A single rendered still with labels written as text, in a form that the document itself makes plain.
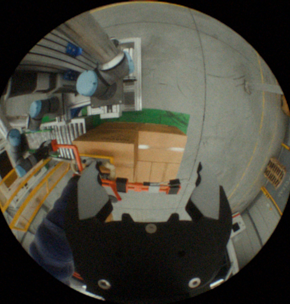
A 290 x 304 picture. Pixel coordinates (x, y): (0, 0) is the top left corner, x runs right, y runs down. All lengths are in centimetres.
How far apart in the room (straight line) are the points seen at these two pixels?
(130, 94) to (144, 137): 66
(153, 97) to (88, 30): 147
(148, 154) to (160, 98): 92
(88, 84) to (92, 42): 19
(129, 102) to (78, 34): 126
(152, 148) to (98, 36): 115
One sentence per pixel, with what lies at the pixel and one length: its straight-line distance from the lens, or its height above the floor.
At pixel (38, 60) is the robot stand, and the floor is 143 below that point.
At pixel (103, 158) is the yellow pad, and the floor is 108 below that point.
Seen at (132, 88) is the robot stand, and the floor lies 23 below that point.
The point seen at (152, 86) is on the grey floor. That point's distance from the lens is 167.
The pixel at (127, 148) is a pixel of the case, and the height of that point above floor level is 94.
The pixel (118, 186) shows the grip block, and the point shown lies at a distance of 66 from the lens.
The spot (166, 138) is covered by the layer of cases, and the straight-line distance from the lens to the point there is 117.
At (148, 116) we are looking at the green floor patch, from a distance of 164.
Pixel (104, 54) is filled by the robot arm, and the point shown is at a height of 134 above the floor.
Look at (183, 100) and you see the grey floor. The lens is 174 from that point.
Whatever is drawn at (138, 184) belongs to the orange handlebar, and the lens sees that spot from 64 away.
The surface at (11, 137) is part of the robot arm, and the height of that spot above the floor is 151.
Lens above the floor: 163
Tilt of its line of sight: 62 degrees down
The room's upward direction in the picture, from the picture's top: 175 degrees counter-clockwise
